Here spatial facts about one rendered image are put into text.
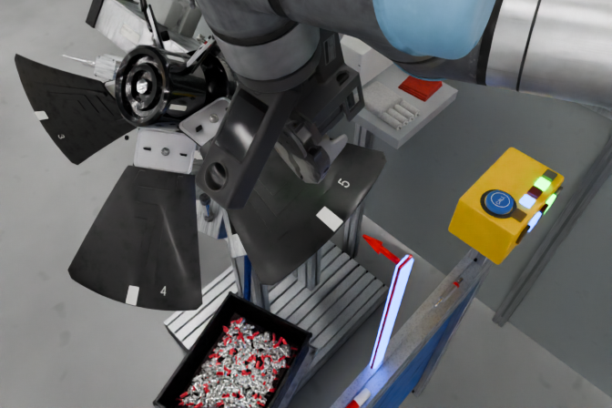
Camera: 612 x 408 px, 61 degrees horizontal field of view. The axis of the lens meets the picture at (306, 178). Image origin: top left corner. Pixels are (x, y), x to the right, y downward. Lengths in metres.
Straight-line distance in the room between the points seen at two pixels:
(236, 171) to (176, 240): 0.46
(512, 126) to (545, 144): 0.09
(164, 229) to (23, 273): 1.40
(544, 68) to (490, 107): 1.01
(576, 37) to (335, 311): 1.53
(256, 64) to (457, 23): 0.16
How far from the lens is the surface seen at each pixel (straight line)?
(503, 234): 0.84
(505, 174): 0.90
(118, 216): 0.87
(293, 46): 0.37
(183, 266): 0.88
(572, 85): 0.38
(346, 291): 1.86
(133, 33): 1.09
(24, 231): 2.34
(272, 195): 0.67
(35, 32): 3.35
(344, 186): 0.67
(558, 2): 0.38
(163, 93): 0.76
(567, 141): 1.34
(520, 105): 1.34
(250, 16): 0.34
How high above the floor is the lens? 1.72
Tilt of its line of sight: 51 degrees down
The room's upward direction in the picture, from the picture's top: straight up
